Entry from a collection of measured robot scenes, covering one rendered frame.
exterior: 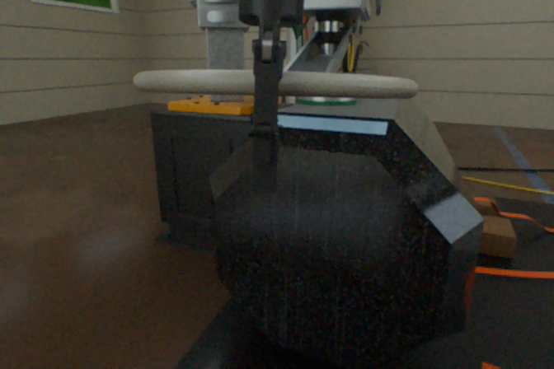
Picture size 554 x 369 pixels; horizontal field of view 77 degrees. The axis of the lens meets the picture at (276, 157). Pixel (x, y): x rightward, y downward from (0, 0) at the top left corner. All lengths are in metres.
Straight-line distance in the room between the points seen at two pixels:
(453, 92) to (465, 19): 1.09
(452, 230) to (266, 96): 0.72
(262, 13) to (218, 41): 1.51
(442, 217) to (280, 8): 0.72
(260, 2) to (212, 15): 1.47
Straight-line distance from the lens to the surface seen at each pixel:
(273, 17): 0.40
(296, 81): 0.42
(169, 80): 0.48
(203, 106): 1.80
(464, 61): 6.30
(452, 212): 1.00
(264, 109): 0.37
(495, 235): 2.15
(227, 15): 1.85
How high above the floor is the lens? 1.00
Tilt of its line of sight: 16 degrees down
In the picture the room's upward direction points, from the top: straight up
